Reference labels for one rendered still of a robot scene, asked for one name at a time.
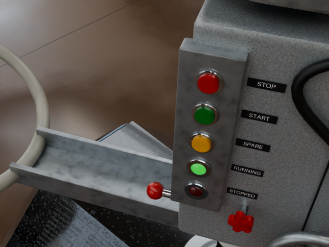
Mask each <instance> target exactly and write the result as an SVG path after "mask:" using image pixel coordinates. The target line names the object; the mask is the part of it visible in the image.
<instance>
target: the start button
mask: <svg viewBox="0 0 329 247"><path fill-rule="evenodd" d="M194 117H195V119H196V120H197V121H198V122H199V123H201V124H205V125H208V124H211V123H212V122H213V121H214V118H215V115H214V113H213V112H212V111H211V110H210V109H208V108H205V107H201V108H198V109H197V110H196V111H195V114H194Z"/></svg>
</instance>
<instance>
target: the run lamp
mask: <svg viewBox="0 0 329 247"><path fill-rule="evenodd" d="M191 170H192V171H193V172H194V173H195V174H198V175H202V174H204V173H205V172H206V168H205V167H204V166H203V165H201V164H193V165H192V166H191Z"/></svg>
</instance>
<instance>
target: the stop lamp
mask: <svg viewBox="0 0 329 247"><path fill-rule="evenodd" d="M188 191H189V193H190V194H191V195H192V196H193V197H197V198H198V197H201V196H202V195H203V192H202V190H201V189H199V188H197V187H191V188H189V190H188Z"/></svg>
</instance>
